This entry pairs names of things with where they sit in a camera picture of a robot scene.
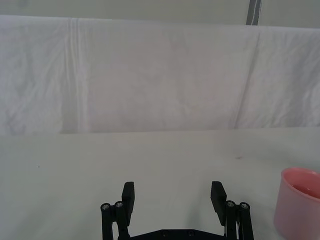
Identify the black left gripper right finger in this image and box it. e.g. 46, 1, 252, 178
210, 180, 255, 240

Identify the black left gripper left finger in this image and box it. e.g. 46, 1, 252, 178
100, 181, 136, 240

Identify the white table cloth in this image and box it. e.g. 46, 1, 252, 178
0, 127, 320, 240

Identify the pink cup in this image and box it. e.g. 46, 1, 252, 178
273, 167, 320, 240

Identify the white wrinkled curtain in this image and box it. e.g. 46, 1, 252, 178
0, 14, 320, 137

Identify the pale smooth curtain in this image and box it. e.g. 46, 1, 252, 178
0, 0, 320, 29

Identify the grey striped post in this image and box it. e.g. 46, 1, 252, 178
245, 0, 262, 26

